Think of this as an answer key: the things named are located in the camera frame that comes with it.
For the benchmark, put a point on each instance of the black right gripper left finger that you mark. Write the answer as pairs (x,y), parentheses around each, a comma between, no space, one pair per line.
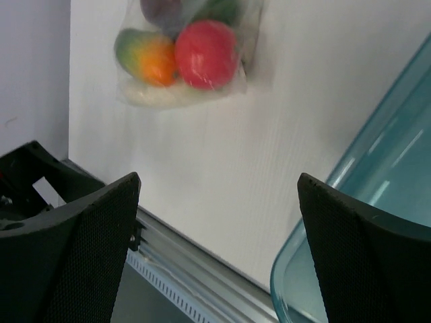
(65,265)

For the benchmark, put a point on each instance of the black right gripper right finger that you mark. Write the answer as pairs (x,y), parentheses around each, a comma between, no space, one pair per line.
(371,266)

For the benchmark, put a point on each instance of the orange fruit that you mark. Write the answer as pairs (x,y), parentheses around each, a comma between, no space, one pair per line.
(146,56)

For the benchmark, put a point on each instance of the clear zip top bag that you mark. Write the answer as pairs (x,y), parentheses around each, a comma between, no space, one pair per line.
(138,93)

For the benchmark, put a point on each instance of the red tomato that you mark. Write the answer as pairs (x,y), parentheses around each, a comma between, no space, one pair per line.
(206,54)

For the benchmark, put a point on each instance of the dark purple plum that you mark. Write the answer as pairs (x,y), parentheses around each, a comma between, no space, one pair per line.
(165,14)

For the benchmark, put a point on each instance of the green lime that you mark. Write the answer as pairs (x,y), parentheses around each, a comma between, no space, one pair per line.
(225,11)

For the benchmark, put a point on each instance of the teal plastic tray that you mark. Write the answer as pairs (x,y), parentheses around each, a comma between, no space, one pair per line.
(387,166)

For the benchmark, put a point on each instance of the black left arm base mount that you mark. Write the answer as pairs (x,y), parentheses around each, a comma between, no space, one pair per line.
(26,165)

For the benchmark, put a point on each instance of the white slotted cable duct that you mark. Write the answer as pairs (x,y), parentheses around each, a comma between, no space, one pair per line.
(189,302)

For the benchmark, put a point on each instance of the aluminium front rail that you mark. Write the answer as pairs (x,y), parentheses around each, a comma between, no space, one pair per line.
(196,268)

